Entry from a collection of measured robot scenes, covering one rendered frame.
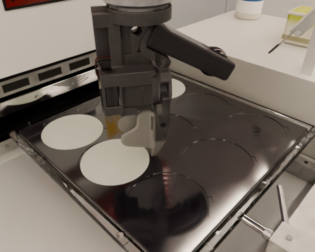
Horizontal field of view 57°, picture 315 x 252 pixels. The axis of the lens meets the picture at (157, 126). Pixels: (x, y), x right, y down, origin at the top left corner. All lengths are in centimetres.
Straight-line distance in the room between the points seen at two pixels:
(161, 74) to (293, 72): 31
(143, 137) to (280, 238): 20
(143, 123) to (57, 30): 27
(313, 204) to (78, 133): 36
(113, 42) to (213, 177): 22
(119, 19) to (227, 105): 32
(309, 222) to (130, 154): 25
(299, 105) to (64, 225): 44
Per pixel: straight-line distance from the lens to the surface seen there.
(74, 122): 53
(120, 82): 33
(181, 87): 62
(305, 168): 55
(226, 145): 47
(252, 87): 61
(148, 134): 39
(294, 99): 58
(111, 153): 44
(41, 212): 50
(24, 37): 54
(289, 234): 36
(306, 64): 58
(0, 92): 55
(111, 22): 32
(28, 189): 54
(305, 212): 43
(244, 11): 88
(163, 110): 34
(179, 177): 41
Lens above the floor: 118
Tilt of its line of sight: 35 degrees down
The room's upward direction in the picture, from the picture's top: straight up
